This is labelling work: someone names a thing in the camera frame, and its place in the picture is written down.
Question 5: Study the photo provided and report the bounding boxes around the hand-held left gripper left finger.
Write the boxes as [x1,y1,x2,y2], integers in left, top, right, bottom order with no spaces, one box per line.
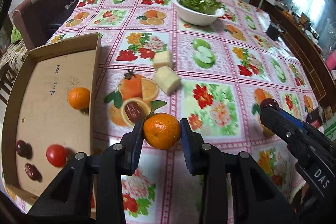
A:
[28,119,145,224]

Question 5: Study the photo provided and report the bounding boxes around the orange mandarin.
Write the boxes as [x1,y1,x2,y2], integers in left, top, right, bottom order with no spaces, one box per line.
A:
[67,87,91,111]
[143,113,182,149]

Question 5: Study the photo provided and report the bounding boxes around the cardboard box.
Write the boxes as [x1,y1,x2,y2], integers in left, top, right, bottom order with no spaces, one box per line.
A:
[1,32,103,206]

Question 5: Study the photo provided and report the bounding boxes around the white bowl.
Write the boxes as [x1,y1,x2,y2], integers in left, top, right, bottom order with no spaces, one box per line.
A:
[173,0,226,26]

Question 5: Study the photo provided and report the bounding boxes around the brown chair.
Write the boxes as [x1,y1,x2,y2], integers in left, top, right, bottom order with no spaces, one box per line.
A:
[12,0,80,50]

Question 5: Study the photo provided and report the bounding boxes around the light green cloth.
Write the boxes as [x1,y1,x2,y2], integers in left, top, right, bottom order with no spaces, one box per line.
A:
[10,27,23,43]

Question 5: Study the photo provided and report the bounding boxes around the red tomato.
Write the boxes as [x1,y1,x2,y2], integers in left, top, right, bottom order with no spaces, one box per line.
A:
[46,144,68,168]

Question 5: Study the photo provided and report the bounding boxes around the dark red date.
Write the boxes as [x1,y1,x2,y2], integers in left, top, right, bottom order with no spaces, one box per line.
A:
[124,104,139,123]
[16,140,32,159]
[24,163,42,182]

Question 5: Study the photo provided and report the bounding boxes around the motor with wooden wheel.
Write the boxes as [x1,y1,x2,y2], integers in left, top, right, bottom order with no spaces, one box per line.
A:
[306,105,334,128]

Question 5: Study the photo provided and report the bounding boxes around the pale yellow sugarcane piece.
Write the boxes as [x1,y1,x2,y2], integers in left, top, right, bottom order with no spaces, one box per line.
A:
[153,51,173,69]
[154,66,181,95]

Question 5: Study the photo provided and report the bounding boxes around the chopped green vegetables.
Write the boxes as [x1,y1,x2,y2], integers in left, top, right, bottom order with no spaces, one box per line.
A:
[178,0,223,14]

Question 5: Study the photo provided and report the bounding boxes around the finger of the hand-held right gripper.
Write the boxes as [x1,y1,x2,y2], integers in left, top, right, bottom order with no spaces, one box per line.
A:
[276,105,313,133]
[259,107,303,146]

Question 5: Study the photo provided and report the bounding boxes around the pink container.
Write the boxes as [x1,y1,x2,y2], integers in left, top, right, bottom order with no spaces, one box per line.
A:
[325,52,336,72]

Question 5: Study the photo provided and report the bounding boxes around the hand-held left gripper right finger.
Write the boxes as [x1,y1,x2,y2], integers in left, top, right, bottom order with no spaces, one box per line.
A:
[179,118,300,224]

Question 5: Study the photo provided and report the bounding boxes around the wooden cabinet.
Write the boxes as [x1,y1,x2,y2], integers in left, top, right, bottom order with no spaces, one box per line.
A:
[249,0,336,106]

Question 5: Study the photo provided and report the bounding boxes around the fruit and flower printed tablecloth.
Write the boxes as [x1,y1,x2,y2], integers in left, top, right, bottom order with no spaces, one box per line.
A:
[5,0,327,224]

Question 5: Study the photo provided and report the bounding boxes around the floral seat cushion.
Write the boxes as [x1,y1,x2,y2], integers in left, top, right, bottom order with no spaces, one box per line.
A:
[0,42,28,75]

